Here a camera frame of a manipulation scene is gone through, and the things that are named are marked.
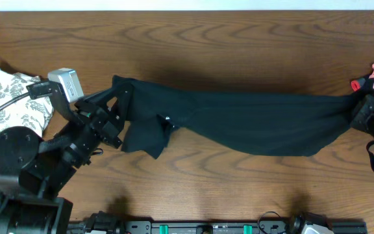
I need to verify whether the red garment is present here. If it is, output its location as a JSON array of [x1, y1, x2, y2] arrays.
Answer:
[[350, 77, 367, 92]]

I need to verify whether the black t-shirt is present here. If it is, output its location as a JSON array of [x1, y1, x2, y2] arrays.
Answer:
[[112, 75, 363, 159]]

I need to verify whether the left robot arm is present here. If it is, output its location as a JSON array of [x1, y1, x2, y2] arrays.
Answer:
[[0, 81, 133, 233]]

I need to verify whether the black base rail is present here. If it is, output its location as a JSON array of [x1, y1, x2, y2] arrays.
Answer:
[[66, 211, 368, 234]]

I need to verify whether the white fern-print fabric bag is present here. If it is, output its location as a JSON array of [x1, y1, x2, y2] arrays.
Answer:
[[0, 69, 54, 136]]

